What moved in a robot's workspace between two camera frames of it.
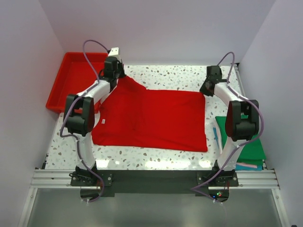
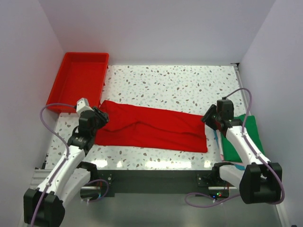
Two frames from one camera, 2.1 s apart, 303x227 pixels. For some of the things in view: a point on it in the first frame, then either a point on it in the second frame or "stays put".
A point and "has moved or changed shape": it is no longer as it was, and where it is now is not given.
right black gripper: x=203 y=91 -> x=212 y=109
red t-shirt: x=130 y=114 has moved or changed shape
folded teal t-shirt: x=238 y=167 stays put
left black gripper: x=120 y=64 -> x=103 y=117
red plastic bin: x=75 y=77 stays put
